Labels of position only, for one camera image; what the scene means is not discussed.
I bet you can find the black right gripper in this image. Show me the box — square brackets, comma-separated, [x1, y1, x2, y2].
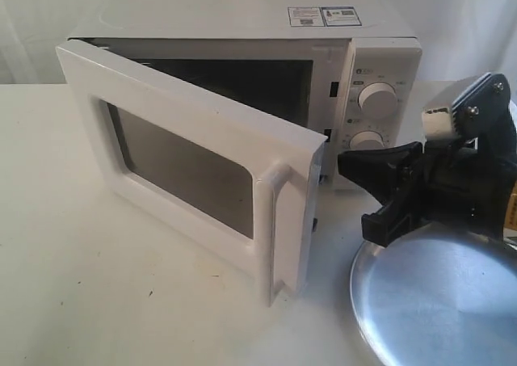
[337, 141, 509, 247]

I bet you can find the white microwave door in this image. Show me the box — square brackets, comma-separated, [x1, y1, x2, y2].
[57, 40, 326, 305]

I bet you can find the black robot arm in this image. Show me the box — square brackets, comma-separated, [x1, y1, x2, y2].
[338, 73, 516, 247]

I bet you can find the lower white microwave knob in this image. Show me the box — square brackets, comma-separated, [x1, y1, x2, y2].
[349, 131, 385, 150]

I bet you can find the white microwave knob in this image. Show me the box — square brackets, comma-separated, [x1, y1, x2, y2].
[349, 131, 385, 150]
[358, 82, 398, 118]

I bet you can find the upper white microwave knob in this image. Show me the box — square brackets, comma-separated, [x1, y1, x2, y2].
[358, 82, 398, 118]

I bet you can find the white microwave oven body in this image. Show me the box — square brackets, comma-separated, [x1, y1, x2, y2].
[71, 0, 422, 189]

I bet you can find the round stainless steel plate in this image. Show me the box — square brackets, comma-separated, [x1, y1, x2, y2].
[349, 226, 516, 365]

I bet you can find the blue label sticker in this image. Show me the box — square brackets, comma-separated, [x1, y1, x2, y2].
[320, 6, 362, 27]

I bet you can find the white label sticker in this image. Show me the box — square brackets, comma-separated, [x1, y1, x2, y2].
[288, 6, 325, 27]

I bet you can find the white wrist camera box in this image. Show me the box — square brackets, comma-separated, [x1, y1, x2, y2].
[419, 73, 492, 147]

